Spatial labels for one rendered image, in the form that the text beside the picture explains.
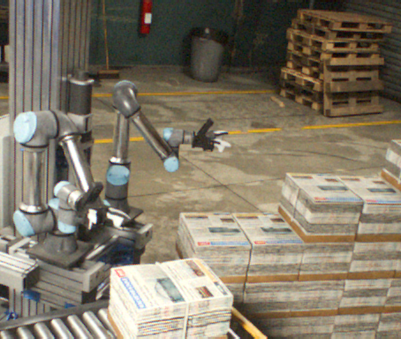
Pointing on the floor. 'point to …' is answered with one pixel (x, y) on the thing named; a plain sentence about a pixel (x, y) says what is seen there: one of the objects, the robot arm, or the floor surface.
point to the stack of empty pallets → (292, 85)
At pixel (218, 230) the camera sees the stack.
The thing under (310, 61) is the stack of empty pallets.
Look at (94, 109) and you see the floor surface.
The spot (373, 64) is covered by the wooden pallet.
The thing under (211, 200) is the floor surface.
